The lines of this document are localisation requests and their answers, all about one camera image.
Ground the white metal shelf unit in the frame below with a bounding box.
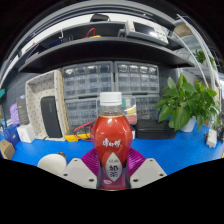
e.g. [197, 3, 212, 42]
[173, 13, 224, 111]

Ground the dark grey upright box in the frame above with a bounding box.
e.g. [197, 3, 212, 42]
[16, 94, 31, 126]

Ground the green potted plant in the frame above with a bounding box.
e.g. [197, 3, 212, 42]
[154, 74, 221, 133]

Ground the black wall shelf unit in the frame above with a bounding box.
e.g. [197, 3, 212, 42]
[15, 13, 198, 75]

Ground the white cup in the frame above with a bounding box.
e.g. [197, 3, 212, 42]
[37, 152, 68, 177]

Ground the small white box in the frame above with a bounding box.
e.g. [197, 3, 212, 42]
[16, 123, 36, 144]

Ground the beige dotted storage bin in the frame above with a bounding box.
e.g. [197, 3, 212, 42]
[24, 69, 70, 142]

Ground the white power adapter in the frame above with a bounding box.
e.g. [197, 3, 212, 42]
[205, 129, 218, 149]

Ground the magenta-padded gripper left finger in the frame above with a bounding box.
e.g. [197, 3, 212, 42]
[60, 147, 102, 190]

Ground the clear organizer with coloured parts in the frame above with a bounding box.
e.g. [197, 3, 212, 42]
[120, 96, 138, 126]

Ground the grey small-parts drawer cabinet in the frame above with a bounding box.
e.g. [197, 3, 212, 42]
[62, 60, 114, 100]
[135, 94, 160, 121]
[114, 60, 160, 95]
[64, 98, 101, 128]

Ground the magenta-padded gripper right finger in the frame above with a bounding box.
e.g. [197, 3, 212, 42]
[126, 147, 168, 190]

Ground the flat black case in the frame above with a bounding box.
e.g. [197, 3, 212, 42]
[134, 119, 178, 140]

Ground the red drink bottle white cap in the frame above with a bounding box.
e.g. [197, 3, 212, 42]
[89, 91, 134, 192]

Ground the yellow multimeter with red leads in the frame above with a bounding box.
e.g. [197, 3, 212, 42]
[64, 120, 95, 143]

